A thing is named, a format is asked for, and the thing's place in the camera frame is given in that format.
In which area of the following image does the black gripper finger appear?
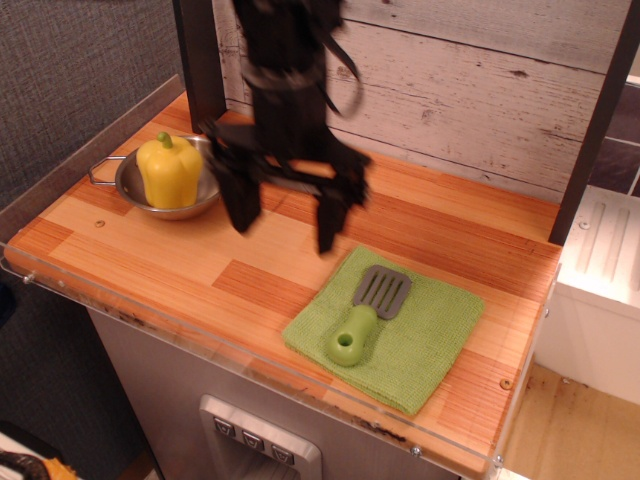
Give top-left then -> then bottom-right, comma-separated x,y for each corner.
214,159 -> 261,233
316,187 -> 364,254

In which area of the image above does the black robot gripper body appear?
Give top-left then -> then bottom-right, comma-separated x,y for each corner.
200,80 -> 370,201

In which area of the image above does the orange object at corner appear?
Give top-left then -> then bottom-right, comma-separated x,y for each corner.
42,458 -> 79,480

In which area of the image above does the clear acrylic edge guard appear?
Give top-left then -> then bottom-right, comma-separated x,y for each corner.
6,234 -> 560,479

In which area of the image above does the dark left upright post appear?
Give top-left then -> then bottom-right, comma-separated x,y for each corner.
172,0 -> 227,133

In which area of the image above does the green woven cloth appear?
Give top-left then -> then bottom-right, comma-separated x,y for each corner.
282,246 -> 485,415

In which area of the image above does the yellow toy bell pepper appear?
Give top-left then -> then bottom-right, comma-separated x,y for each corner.
136,131 -> 204,210

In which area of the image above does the dark right upright post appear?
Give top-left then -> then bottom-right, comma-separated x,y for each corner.
548,0 -> 639,246

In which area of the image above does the white toy sink unit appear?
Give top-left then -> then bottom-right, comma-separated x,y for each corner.
535,187 -> 639,403

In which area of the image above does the small steel pot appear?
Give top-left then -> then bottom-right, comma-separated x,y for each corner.
89,132 -> 220,220

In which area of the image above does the dark upright post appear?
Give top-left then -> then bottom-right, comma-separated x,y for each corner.
548,0 -> 639,246
172,0 -> 227,133

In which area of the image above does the green handled grey spatula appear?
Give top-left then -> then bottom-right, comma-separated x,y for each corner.
326,265 -> 412,367

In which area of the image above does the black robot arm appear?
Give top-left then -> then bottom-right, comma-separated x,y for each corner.
200,1 -> 371,253

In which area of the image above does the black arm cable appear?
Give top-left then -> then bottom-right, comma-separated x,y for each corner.
319,29 -> 365,119

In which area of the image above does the grey toy fridge cabinet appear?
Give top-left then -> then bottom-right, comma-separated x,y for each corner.
90,311 -> 455,479

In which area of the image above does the silver dispenser button panel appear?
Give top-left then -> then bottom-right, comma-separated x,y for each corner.
199,394 -> 323,479

